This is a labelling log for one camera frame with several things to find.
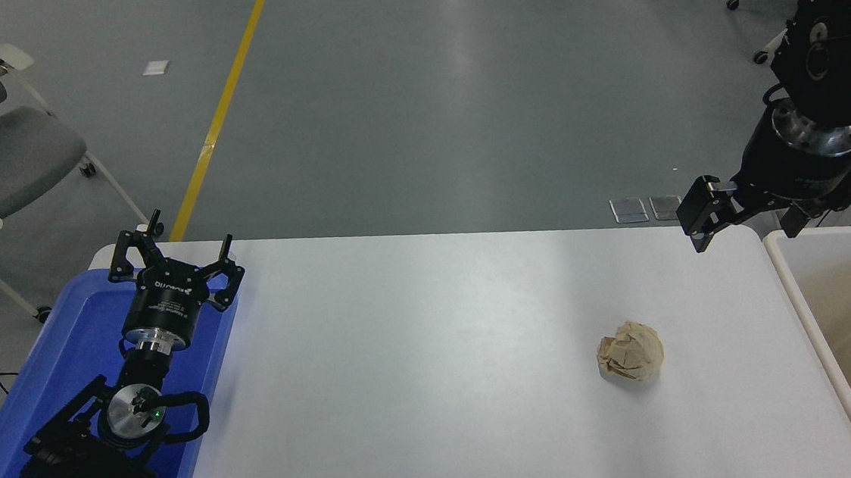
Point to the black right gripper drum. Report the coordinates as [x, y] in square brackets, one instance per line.
[785, 173]

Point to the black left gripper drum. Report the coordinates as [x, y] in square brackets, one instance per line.
[165, 309]

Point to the tan paper ball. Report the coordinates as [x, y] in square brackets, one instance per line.
[630, 352]

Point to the metal floor plate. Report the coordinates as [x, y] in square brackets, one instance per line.
[629, 210]
[664, 207]

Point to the blue plastic tray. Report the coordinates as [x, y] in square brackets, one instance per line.
[62, 351]

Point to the grey office chair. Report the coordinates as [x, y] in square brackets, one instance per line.
[2, 162]

